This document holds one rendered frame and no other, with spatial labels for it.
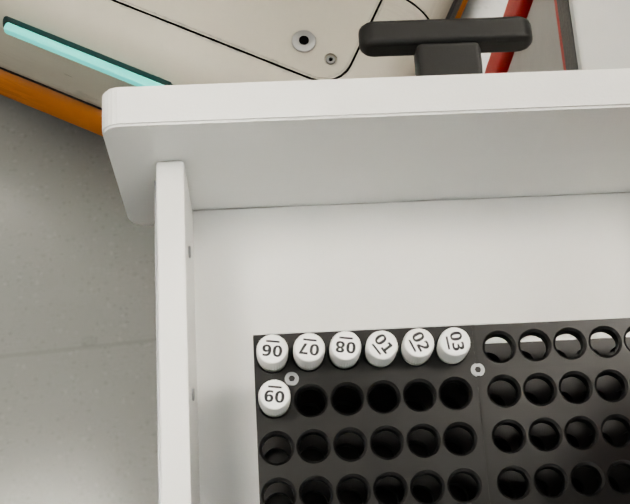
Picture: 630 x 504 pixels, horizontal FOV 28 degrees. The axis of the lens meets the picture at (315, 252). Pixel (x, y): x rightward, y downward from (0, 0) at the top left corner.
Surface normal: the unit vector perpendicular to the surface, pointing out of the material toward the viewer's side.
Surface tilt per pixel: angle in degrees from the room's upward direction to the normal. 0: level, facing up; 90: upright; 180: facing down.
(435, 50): 0
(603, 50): 0
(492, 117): 90
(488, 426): 0
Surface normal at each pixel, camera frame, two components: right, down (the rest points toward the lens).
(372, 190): 0.06, 0.94
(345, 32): 0.03, -0.34
